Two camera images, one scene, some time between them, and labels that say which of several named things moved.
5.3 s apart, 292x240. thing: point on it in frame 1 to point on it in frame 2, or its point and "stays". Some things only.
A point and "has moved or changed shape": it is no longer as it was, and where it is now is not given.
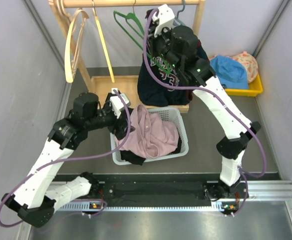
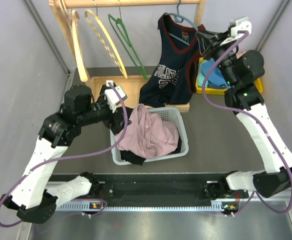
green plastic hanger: x=159 y=62 to x=122 y=28
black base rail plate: x=159 y=188 stays
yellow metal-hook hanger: x=111 y=72 has moved or changed shape
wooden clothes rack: x=126 y=86 stays
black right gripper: x=151 y=41 to x=206 y=40
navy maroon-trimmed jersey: x=159 y=83 has moved or changed shape
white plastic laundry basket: x=175 y=115 stays
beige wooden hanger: x=69 y=69 to x=75 y=17
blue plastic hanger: x=177 y=21 to x=179 y=18
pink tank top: x=153 y=136 stays
